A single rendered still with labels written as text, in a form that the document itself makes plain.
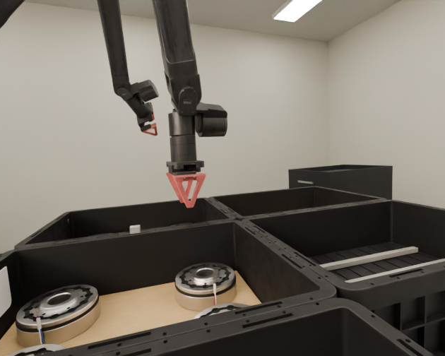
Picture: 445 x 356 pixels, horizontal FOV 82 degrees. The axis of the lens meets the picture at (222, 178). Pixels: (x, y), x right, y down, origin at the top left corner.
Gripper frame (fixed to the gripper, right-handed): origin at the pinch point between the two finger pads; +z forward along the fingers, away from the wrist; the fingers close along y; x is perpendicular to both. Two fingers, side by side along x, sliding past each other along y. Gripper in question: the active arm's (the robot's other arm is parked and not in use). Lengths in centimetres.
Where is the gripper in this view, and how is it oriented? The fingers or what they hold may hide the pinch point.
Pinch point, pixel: (186, 201)
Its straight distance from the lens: 59.1
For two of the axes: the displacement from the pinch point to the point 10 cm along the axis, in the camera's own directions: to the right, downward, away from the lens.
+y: -3.7, -0.8, 9.3
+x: -9.3, 0.8, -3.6
